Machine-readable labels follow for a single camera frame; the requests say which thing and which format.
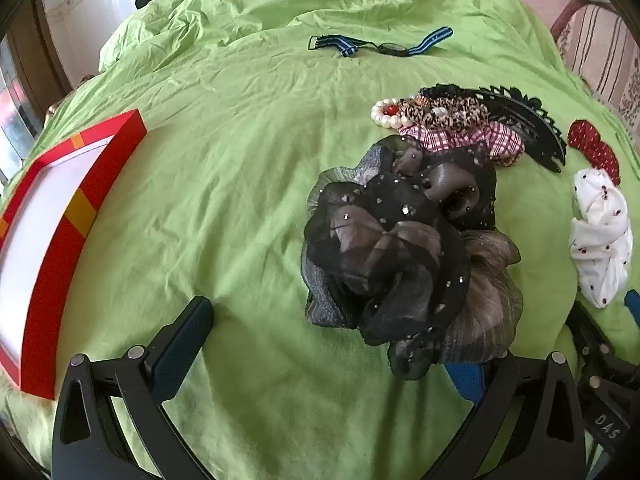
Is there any white pearl bracelet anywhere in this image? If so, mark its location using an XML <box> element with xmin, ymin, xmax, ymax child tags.
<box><xmin>371</xmin><ymin>99</ymin><xmax>418</xmax><ymax>131</ymax></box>

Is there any blue striped strap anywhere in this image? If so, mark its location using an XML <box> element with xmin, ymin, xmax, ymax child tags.
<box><xmin>307</xmin><ymin>26</ymin><xmax>454</xmax><ymax>59</ymax></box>

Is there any red gift box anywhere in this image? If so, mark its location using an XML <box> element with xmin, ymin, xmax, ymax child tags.
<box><xmin>0</xmin><ymin>108</ymin><xmax>148</xmax><ymax>401</ymax></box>

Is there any red polka-dot scrunchie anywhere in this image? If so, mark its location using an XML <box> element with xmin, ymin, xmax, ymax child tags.
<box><xmin>567</xmin><ymin>119</ymin><xmax>622</xmax><ymax>186</ymax></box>

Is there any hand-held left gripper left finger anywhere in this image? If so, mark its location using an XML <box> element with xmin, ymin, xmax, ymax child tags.
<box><xmin>51</xmin><ymin>296</ymin><xmax>215</xmax><ymax>480</ymax></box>

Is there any white printed scrunchie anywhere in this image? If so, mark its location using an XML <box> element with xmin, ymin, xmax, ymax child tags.
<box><xmin>568</xmin><ymin>167</ymin><xmax>633</xmax><ymax>308</ymax></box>

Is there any brown wooden furniture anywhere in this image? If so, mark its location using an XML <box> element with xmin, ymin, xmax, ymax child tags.
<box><xmin>0</xmin><ymin>0</ymin><xmax>71</xmax><ymax>181</ymax></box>

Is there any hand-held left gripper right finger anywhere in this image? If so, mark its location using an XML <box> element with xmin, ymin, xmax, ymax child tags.
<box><xmin>425</xmin><ymin>351</ymin><xmax>587</xmax><ymax>480</ymax></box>

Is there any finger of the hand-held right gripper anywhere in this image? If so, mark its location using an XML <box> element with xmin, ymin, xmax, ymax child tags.
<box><xmin>624</xmin><ymin>290</ymin><xmax>640</xmax><ymax>333</ymax></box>
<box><xmin>567</xmin><ymin>301</ymin><xmax>640</xmax><ymax>391</ymax></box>

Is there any green blanket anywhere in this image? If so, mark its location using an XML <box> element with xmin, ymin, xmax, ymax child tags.
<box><xmin>0</xmin><ymin>0</ymin><xmax>640</xmax><ymax>480</ymax></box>

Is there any leopard print scrunchie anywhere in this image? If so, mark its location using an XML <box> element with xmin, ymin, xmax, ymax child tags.
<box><xmin>397</xmin><ymin>92</ymin><xmax>493</xmax><ymax>131</ymax></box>

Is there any red plaid scrunchie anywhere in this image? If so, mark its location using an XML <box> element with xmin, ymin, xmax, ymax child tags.
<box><xmin>400</xmin><ymin>121</ymin><xmax>526</xmax><ymax>167</ymax></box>

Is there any grey-brown sheer scrunchie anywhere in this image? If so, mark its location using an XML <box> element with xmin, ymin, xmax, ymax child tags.
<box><xmin>387</xmin><ymin>230</ymin><xmax>524</xmax><ymax>381</ymax></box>

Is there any striped floral bedding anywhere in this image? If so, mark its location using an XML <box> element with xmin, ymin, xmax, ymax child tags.
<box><xmin>550</xmin><ymin>2</ymin><xmax>640</xmax><ymax>136</ymax></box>

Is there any black hair comb clip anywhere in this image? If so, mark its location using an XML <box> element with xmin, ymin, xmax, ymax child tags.
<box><xmin>417</xmin><ymin>82</ymin><xmax>568</xmax><ymax>175</ymax></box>

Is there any large black sheer scrunchie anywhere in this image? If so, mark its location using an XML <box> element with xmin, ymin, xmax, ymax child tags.
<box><xmin>300</xmin><ymin>135</ymin><xmax>498</xmax><ymax>346</ymax></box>

